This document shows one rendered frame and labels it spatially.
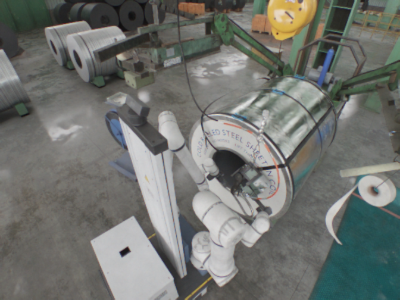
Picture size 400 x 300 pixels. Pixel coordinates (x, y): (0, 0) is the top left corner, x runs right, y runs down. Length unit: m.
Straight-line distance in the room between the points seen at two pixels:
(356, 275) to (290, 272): 0.70
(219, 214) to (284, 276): 1.72
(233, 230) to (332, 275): 1.97
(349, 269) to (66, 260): 3.00
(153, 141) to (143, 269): 0.97
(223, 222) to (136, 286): 0.83
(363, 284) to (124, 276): 2.28
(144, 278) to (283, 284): 1.44
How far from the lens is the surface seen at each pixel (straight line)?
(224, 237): 0.79
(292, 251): 2.58
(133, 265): 1.50
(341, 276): 2.70
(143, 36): 1.59
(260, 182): 1.61
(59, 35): 8.10
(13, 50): 11.83
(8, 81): 5.56
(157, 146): 0.70
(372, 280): 2.87
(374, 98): 6.08
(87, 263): 2.61
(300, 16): 1.06
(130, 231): 1.61
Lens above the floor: 2.21
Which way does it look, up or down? 41 degrees down
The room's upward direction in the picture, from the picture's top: straight up
